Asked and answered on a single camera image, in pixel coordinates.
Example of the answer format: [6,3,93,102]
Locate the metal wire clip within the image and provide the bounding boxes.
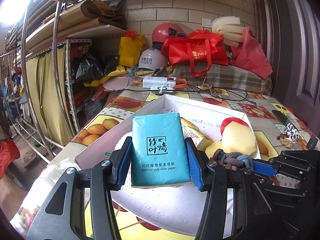
[186,76,216,96]

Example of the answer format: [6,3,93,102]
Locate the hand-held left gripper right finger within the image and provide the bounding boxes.
[184,137,273,240]

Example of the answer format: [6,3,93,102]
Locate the grey blue braided rope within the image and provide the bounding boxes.
[209,149,253,171]

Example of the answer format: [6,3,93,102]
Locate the large yellow sponge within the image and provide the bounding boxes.
[221,120,257,155]

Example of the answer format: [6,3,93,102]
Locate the yellow green tissue pack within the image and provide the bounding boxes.
[180,117,213,150]

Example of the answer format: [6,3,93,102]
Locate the black white patterned cloth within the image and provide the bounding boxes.
[284,124,300,143]

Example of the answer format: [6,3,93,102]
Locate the red plastic bag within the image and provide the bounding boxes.
[229,27,273,79]

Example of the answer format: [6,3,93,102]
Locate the fruit print tablecloth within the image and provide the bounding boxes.
[10,90,320,240]

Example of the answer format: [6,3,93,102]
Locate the teal tissue pack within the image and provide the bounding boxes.
[131,112,192,188]

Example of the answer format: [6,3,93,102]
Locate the white power bank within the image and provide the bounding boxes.
[142,76,177,89]

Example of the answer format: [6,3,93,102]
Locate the orange handled scissors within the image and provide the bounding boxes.
[172,78,187,89]

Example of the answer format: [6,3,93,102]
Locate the yellow plastic bag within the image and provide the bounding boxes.
[118,29,147,67]

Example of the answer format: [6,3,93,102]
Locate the brown folded cardboard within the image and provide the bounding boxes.
[81,0,127,28]

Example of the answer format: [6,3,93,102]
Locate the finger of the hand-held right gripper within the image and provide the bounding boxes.
[252,159,278,180]

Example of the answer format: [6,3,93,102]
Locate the wooden boards shelf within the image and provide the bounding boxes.
[25,0,127,52]

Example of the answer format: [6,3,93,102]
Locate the cream foam strips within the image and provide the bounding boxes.
[211,17,245,48]

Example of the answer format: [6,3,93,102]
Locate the white cardboard box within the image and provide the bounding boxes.
[75,94,262,237]

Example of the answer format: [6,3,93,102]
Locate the red tote bag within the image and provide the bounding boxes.
[161,29,229,77]

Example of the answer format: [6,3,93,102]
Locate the plaid blanket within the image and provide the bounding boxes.
[172,64,272,96]

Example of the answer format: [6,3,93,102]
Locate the black phone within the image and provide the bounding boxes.
[272,110,292,126]

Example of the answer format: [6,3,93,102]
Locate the red helmet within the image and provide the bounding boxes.
[152,22,187,49]

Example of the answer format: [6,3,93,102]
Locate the black plastic bag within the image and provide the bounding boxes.
[75,52,105,82]

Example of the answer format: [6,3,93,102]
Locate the beige braided rope knot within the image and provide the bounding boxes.
[276,134,295,151]

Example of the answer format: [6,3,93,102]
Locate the black cable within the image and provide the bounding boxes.
[120,86,256,105]

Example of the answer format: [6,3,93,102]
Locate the metal storage shelf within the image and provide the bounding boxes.
[21,0,68,158]

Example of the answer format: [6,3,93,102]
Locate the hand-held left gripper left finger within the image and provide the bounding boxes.
[25,136,133,240]

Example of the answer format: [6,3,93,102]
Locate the grey metal rack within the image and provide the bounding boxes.
[64,38,93,130]

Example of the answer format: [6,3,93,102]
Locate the pink woven fan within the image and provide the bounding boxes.
[104,76,131,91]

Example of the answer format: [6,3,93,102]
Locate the yellowish curtain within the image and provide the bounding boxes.
[25,45,73,142]

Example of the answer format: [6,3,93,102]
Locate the white helmet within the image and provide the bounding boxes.
[138,48,168,70]

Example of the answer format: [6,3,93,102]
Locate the brown panelled door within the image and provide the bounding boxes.
[252,0,320,130]

